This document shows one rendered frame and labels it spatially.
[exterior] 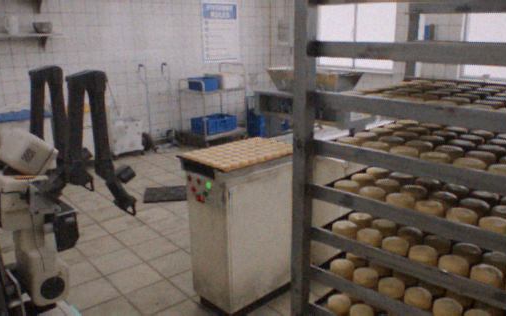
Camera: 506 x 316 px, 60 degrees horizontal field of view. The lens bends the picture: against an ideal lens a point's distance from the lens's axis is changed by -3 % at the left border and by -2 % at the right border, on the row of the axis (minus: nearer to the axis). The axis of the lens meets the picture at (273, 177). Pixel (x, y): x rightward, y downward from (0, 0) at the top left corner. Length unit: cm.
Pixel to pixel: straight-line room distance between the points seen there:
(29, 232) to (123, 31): 454
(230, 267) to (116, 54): 437
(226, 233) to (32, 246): 88
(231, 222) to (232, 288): 38
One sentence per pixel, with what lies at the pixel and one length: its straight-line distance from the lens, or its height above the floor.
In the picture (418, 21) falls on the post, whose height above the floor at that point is 156.
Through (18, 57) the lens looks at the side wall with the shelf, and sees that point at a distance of 590.
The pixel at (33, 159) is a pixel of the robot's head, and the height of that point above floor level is 107.
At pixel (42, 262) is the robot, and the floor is 63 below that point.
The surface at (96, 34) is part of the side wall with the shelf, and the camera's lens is 616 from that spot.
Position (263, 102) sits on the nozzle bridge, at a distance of 292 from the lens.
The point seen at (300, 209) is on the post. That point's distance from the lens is 87.
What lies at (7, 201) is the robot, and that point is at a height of 93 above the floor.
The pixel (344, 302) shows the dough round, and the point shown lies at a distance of 101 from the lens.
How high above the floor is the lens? 153
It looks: 18 degrees down
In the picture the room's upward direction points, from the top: straight up
